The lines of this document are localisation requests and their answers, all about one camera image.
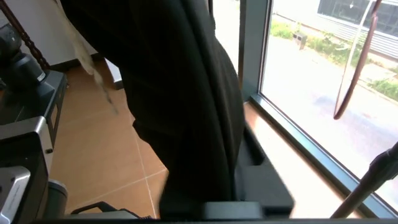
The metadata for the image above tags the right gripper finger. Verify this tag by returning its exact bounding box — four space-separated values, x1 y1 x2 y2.
234 123 295 218

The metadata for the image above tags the black garment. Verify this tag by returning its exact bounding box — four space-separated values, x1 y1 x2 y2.
54 0 247 219

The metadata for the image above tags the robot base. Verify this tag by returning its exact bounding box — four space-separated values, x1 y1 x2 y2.
0 70 150 224

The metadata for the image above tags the black clothes rack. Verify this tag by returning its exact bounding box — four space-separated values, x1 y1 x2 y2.
330 141 398 219

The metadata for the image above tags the pink clothes hanger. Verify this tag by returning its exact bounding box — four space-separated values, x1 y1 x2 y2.
333 0 384 121

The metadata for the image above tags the window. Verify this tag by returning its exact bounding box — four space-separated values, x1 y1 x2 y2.
208 0 398 219

